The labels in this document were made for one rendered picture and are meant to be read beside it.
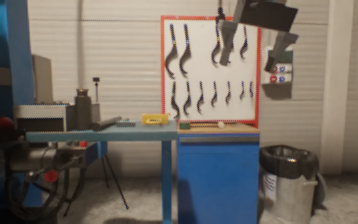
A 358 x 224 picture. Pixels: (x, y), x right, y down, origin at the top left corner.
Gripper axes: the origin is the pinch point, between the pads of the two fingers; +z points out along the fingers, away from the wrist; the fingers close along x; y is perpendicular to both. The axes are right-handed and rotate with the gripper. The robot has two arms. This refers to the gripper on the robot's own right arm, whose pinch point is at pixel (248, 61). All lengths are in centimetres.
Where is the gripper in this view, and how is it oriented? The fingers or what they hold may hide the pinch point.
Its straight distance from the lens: 51.6
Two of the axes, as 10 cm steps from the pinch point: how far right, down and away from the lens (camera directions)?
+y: 1.0, 4.7, -8.8
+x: 9.8, 1.0, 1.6
